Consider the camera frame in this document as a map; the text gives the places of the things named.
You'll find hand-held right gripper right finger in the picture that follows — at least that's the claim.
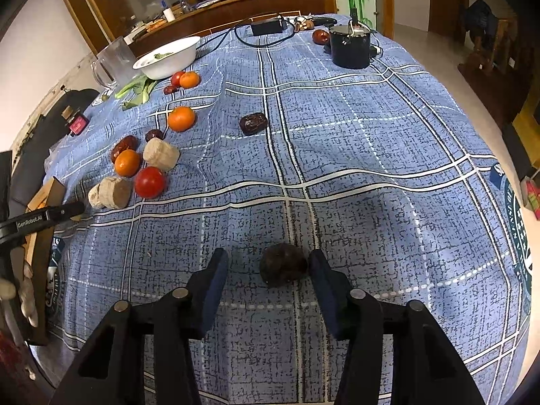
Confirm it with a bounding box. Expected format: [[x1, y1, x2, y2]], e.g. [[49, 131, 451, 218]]
[[308, 249, 486, 405]]

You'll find dark brown wrinkled fruit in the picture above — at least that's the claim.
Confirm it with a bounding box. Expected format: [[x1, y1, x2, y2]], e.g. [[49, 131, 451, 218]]
[[259, 242, 308, 288]]

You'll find green leafy vegetable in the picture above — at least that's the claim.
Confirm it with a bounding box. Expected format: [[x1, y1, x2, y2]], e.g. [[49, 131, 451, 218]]
[[115, 74, 159, 111]]

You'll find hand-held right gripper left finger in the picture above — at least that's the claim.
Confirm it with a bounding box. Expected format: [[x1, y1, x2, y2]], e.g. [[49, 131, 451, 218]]
[[51, 248, 231, 405]]

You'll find black pot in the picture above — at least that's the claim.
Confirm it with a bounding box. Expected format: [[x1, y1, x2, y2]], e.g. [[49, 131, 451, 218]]
[[328, 8, 372, 69]]

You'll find black adapter cable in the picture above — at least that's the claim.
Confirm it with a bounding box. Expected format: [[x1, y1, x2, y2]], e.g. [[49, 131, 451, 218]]
[[196, 17, 296, 57]]

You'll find clear glass pitcher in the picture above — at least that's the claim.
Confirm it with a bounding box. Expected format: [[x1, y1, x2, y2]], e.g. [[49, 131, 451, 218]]
[[91, 36, 138, 91]]

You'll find blue plaid tablecloth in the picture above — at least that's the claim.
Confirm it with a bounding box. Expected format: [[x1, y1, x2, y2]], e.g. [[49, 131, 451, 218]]
[[42, 12, 532, 405]]

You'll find black power adapter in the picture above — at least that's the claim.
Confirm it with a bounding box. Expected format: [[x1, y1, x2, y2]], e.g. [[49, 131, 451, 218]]
[[250, 16, 288, 35]]

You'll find cardboard box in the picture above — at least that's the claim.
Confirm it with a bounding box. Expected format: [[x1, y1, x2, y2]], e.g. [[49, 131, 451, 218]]
[[23, 176, 68, 347]]

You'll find pink green box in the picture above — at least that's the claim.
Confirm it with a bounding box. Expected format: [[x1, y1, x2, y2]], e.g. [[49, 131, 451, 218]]
[[521, 177, 540, 220]]

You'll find red label bottle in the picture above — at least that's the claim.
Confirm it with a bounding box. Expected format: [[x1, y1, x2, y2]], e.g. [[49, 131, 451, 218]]
[[62, 105, 89, 137]]

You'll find person's left hand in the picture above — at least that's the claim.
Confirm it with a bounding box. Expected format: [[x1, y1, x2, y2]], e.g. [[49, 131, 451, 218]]
[[0, 262, 39, 328]]

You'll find white bowl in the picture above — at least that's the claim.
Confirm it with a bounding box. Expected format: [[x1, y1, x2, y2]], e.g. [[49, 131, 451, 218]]
[[132, 36, 202, 81]]

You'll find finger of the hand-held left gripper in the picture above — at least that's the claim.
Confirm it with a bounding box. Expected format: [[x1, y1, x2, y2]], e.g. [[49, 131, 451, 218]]
[[44, 201, 86, 222]]

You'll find wooden chair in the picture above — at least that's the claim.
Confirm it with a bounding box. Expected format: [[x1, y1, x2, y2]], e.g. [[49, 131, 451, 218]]
[[458, 0, 519, 77]]

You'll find wrinkled brown date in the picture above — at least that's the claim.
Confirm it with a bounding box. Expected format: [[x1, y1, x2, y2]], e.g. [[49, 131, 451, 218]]
[[239, 112, 268, 136]]

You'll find wooden cabinet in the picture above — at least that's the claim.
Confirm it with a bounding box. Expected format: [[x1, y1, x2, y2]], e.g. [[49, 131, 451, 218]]
[[55, 0, 338, 57]]

